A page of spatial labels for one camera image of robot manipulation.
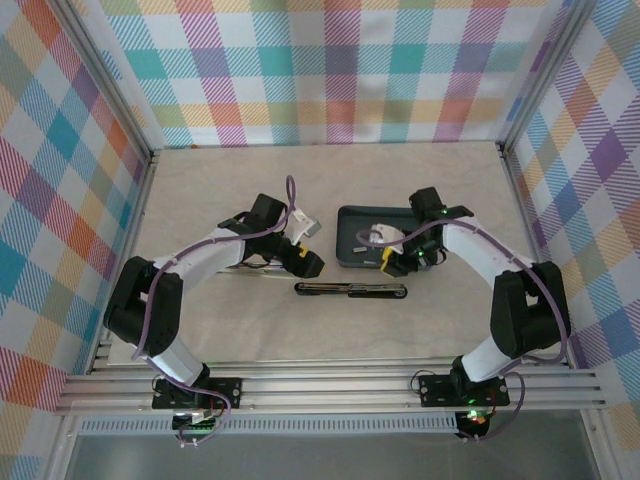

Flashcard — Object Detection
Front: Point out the black stapler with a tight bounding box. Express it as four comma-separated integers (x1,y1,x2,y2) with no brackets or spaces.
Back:
293,281,409,301

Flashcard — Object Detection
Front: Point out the dark grey plastic tray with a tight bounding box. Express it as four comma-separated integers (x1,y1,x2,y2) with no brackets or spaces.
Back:
335,203,447,272

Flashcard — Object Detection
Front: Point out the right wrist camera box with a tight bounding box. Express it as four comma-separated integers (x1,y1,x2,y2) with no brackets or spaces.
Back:
368,222,407,250

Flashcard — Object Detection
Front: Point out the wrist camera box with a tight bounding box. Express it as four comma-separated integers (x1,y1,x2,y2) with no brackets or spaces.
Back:
368,222,407,250
291,209,325,240

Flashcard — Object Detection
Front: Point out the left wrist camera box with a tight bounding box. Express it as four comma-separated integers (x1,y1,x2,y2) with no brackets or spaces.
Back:
291,209,325,240

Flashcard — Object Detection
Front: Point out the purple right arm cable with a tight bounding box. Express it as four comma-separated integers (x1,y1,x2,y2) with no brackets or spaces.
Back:
355,219,574,444

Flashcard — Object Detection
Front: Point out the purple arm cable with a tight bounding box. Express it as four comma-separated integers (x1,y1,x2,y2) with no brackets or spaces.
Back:
355,219,574,444
132,174,301,449

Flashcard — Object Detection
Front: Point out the aluminium side rail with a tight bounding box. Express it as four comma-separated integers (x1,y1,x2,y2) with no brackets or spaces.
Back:
497,142,576,369
87,147,161,376

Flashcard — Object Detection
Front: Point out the long aluminium base rail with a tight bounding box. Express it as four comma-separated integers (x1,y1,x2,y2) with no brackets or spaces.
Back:
54,357,609,416

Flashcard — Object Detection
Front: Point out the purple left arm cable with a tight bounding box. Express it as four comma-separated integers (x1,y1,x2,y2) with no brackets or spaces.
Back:
132,174,301,449

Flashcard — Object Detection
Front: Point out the grey slotted cable duct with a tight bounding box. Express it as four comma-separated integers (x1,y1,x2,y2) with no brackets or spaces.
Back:
79,417,459,436

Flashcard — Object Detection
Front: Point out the aluminium corner post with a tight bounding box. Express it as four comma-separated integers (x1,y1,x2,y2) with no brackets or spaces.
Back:
49,0,161,154
497,0,601,151

